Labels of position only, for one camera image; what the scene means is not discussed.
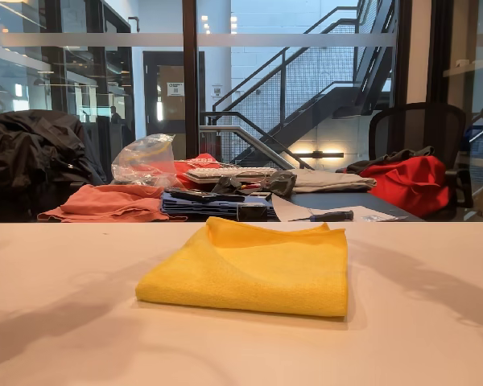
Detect black framed door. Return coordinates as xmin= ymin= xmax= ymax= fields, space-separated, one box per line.
xmin=142 ymin=51 xmax=206 ymax=150

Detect dark desk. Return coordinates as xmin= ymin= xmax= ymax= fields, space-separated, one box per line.
xmin=289 ymin=191 xmax=426 ymax=222

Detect glowing wall light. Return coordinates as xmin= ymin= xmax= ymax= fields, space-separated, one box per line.
xmin=296 ymin=149 xmax=345 ymax=159

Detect yellow microfiber towel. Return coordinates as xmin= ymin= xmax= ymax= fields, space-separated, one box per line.
xmin=134 ymin=216 xmax=349 ymax=318

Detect dark grey garment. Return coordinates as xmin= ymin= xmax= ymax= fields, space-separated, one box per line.
xmin=336 ymin=146 xmax=436 ymax=175

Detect orange folded shirt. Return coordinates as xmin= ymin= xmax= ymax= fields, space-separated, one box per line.
xmin=37 ymin=183 xmax=188 ymax=224

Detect black jacket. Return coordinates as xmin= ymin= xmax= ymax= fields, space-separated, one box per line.
xmin=0 ymin=109 xmax=108 ymax=222

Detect beige folded cloth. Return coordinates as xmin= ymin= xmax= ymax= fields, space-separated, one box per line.
xmin=291 ymin=167 xmax=378 ymax=193

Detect black metal staircase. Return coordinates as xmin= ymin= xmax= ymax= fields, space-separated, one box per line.
xmin=199 ymin=0 xmax=399 ymax=170

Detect blue black screwdriver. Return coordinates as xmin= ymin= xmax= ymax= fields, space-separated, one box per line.
xmin=288 ymin=210 xmax=354 ymax=223

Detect white computer keyboard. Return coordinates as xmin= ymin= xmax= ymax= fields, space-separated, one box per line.
xmin=184 ymin=166 xmax=279 ymax=185

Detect white lined paper sheet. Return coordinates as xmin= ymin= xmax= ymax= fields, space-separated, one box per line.
xmin=271 ymin=195 xmax=410 ymax=223

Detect red printed shirt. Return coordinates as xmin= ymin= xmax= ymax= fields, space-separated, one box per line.
xmin=172 ymin=152 xmax=222 ymax=190

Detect red fabric bag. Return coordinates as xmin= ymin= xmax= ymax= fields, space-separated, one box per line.
xmin=344 ymin=154 xmax=452 ymax=218

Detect grey crumpled plastic bag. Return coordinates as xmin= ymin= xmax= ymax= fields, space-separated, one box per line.
xmin=211 ymin=175 xmax=242 ymax=196
xmin=267 ymin=170 xmax=298 ymax=197

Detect black keypad phone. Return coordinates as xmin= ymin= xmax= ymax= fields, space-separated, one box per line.
xmin=167 ymin=188 xmax=218 ymax=201
xmin=208 ymin=193 xmax=246 ymax=203

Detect blue plastic folder stack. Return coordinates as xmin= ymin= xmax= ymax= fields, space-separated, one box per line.
xmin=159 ymin=191 xmax=275 ymax=221

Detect small black box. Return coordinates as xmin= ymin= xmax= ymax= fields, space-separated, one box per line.
xmin=237 ymin=204 xmax=266 ymax=221

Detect black mesh office chair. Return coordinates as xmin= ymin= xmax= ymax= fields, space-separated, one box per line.
xmin=369 ymin=102 xmax=474 ymax=220

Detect clear plastic bag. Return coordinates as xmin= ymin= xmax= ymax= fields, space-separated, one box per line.
xmin=111 ymin=133 xmax=177 ymax=187

